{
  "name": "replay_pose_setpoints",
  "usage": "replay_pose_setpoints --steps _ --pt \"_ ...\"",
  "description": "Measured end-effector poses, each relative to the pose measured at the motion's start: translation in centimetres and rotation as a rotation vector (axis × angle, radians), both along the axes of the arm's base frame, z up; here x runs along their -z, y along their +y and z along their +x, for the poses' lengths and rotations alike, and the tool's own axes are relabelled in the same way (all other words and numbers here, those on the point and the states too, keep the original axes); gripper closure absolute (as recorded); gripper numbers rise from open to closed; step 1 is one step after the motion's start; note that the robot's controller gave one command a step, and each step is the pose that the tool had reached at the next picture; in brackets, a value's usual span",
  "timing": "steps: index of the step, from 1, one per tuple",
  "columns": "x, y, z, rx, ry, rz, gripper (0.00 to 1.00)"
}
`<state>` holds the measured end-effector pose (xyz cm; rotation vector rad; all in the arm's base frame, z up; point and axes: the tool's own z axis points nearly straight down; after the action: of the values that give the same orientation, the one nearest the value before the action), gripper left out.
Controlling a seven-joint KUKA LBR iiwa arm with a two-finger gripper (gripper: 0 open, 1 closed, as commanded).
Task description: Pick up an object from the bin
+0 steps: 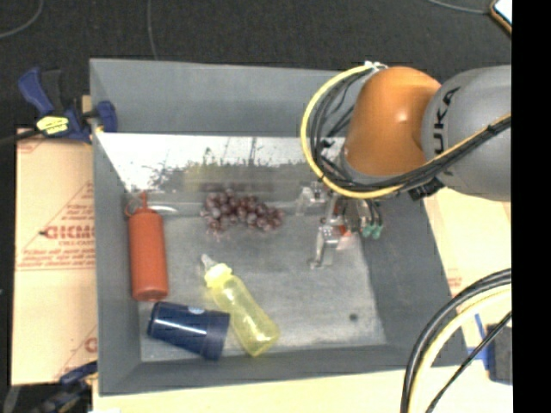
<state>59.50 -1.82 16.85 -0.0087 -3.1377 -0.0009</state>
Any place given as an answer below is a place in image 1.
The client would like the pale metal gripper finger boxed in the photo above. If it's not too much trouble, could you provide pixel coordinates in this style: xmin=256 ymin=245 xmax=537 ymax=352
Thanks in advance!
xmin=295 ymin=185 xmax=326 ymax=217
xmin=308 ymin=225 xmax=341 ymax=271

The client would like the grey metal bin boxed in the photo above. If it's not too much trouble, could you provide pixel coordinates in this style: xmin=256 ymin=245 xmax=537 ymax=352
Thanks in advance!
xmin=89 ymin=58 xmax=469 ymax=396

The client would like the dark purple grape bunch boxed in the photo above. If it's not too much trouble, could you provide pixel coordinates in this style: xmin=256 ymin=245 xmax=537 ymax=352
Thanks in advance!
xmin=199 ymin=187 xmax=287 ymax=237

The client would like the yellow baby bottle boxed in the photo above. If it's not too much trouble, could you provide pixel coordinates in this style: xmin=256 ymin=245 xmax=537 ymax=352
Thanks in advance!
xmin=200 ymin=253 xmax=282 ymax=358

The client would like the dark blue cup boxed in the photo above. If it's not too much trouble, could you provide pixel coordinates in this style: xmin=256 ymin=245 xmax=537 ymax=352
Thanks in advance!
xmin=146 ymin=300 xmax=232 ymax=361

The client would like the red-brown squeeze bottle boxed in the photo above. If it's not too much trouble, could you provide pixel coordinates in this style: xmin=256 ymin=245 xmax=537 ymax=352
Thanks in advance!
xmin=124 ymin=191 xmax=170 ymax=303

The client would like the brown cardboard board, red print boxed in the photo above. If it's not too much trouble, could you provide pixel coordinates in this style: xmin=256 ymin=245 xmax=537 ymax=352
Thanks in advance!
xmin=9 ymin=127 xmax=512 ymax=387

